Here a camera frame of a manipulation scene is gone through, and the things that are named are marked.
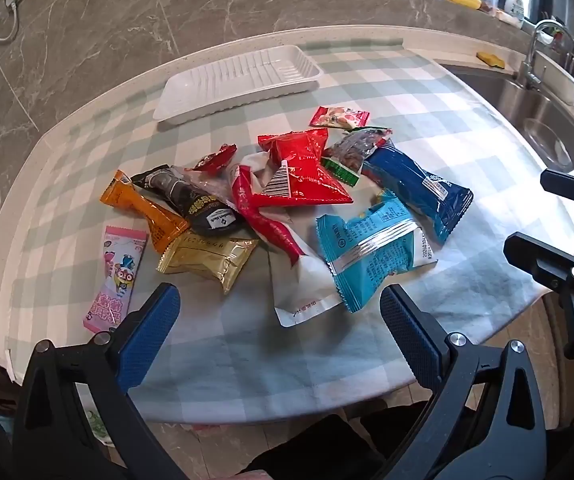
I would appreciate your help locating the white plastic tray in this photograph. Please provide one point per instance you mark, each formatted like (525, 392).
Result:
(237, 80)

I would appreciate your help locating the gold snack packet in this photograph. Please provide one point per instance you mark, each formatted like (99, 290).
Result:
(207, 255)

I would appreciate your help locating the green edged clear nut packet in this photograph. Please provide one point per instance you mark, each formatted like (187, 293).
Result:
(354, 152)

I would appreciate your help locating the light blue snack packet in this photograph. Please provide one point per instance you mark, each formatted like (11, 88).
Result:
(367, 250)

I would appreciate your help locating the green white checkered tablecloth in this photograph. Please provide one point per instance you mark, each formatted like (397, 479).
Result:
(217, 360)

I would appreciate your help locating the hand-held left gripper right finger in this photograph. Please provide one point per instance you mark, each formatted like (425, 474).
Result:
(407, 340)

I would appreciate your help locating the steel faucet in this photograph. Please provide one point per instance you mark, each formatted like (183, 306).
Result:
(529, 60)

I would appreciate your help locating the steel sink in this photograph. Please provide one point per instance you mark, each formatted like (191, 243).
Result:
(517, 105)

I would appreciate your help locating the strawberry print candy packet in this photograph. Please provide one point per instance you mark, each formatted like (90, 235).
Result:
(339, 117)

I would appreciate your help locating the yellow sponge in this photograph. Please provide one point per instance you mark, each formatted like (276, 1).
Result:
(491, 59)

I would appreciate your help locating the large red snack packet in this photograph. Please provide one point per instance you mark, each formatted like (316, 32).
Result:
(312, 170)

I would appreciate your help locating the long white red snack packet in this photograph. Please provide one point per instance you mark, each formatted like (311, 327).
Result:
(302, 285)

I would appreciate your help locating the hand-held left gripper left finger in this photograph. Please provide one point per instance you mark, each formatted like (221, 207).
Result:
(149, 330)

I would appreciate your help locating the pink cartoon snack packet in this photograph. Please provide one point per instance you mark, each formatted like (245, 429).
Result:
(117, 280)

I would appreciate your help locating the dark clothing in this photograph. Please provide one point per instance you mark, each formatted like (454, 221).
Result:
(317, 450)

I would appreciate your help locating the black snack packet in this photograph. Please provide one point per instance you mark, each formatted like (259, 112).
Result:
(202, 210)

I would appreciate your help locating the small red patterned snack packet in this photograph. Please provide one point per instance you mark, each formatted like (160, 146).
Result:
(217, 157)

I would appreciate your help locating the steel bowl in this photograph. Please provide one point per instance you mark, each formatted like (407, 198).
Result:
(552, 142)

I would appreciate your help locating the translucent orange print snack packet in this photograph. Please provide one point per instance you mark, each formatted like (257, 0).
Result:
(202, 182)

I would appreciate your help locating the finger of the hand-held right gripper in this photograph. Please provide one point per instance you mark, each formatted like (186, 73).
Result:
(542, 262)
(572, 186)

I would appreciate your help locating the dark blue snack packet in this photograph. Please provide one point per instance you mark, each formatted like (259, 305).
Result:
(412, 185)

